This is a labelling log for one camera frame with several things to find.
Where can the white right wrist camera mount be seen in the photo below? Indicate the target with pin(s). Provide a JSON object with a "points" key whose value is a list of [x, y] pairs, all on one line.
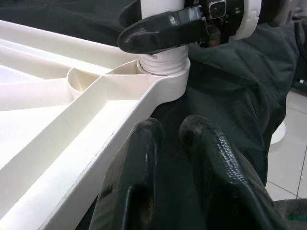
{"points": [[249, 19]]}

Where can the white plastic table leg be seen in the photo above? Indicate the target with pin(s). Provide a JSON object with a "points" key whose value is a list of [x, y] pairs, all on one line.
{"points": [[163, 62]]}

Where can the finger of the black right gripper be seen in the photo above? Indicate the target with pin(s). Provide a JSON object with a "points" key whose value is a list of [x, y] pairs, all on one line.
{"points": [[130, 14], [156, 33]]}

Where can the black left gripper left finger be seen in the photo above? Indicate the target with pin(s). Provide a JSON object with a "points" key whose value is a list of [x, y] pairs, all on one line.
{"points": [[134, 172]]}

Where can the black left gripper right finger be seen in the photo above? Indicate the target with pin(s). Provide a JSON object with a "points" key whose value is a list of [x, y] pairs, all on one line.
{"points": [[220, 172]]}

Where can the white round object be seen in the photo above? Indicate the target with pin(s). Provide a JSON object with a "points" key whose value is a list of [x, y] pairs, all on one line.
{"points": [[278, 134]]}

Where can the black cloth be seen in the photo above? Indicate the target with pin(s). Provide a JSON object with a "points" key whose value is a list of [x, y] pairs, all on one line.
{"points": [[239, 83]]}

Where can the cream plastic table top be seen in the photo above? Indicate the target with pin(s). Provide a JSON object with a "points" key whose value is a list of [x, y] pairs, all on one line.
{"points": [[60, 119]]}

